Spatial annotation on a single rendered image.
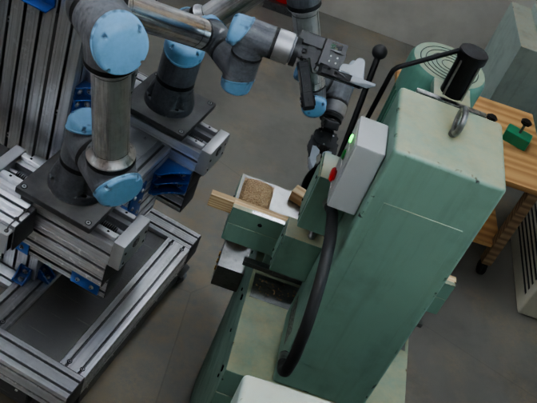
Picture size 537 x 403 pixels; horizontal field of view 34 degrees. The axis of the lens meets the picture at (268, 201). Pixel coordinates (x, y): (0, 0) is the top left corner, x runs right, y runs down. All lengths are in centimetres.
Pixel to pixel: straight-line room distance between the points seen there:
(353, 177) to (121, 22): 54
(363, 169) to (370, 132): 7
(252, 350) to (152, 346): 100
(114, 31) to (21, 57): 67
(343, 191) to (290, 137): 246
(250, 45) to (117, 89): 33
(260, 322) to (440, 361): 144
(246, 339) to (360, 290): 41
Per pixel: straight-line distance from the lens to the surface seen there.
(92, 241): 229
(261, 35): 199
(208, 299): 324
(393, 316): 184
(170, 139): 263
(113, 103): 189
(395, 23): 522
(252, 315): 215
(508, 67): 421
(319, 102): 257
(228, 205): 221
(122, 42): 176
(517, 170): 364
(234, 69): 204
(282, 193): 235
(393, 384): 218
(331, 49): 200
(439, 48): 198
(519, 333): 379
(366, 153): 161
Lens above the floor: 237
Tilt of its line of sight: 40 degrees down
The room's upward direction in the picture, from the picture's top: 23 degrees clockwise
